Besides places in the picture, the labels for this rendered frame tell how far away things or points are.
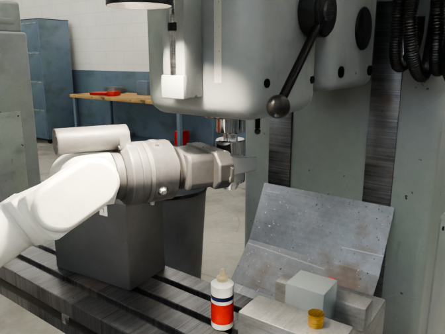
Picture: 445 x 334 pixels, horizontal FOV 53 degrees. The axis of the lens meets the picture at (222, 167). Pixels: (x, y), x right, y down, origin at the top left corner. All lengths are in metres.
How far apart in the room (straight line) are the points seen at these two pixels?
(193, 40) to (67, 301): 0.59
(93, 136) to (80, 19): 7.53
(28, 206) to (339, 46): 0.50
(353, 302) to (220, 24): 0.44
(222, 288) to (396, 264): 0.42
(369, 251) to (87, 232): 0.60
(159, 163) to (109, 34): 6.95
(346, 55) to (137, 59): 6.38
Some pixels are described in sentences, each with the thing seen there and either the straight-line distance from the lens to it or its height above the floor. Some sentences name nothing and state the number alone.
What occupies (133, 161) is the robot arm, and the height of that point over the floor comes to 1.26.
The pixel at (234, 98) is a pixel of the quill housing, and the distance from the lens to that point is 0.58.
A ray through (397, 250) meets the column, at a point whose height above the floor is 0.99.
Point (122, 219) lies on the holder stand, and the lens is 0.91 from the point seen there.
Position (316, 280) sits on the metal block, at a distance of 0.70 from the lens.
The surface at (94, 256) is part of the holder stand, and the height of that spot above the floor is 0.98.
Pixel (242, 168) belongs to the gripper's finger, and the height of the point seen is 1.23.
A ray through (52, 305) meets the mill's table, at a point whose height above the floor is 0.90.
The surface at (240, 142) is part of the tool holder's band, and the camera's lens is 0.69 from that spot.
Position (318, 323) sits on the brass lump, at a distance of 0.65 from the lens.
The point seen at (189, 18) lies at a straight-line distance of 0.59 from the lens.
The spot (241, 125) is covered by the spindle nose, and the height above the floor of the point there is 1.29.
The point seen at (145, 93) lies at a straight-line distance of 6.49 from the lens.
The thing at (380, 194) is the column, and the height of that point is 1.11.
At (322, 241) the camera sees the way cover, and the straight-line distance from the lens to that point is 1.04.
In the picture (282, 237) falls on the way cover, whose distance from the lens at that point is 1.08.
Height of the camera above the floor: 1.39
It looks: 14 degrees down
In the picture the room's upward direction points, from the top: straight up
